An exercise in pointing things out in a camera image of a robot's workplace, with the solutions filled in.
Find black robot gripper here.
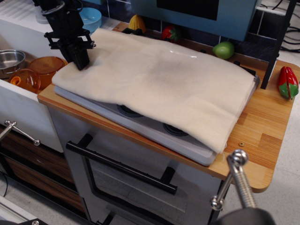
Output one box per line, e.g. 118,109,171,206
41,2,95,70

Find cream cloth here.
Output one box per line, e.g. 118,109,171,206
51,28,257,155

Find orange transparent bowl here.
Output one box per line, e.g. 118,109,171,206
29,56,68,90

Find light blue plastic bowl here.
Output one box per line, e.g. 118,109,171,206
79,7,102,33

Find orange transparent lid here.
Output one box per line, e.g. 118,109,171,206
8,68,41,94

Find white toy sink unit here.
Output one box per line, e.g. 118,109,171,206
0,0,63,152

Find stainless steel pot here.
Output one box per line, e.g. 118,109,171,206
0,50,26,79

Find yellow toy corn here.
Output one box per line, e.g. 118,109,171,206
128,15,147,34

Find silver clamp left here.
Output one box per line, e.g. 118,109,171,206
0,120,41,147

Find red toy strawberry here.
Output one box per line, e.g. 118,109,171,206
161,25,181,43

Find white toy oven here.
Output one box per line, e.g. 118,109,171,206
50,109,222,225

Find grey toy stove top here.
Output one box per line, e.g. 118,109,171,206
54,28,261,165

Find blue toy microwave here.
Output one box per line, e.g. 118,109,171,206
131,0,261,41

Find red toy pepper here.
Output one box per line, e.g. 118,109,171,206
277,67,299,100

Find silver clamp right foreground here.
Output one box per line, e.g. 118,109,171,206
210,149,275,225

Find black oven door handle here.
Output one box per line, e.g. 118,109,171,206
66,134,178,195

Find black cables on floor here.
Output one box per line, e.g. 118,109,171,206
260,0,300,53

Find black metal post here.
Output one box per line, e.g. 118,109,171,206
260,0,297,90

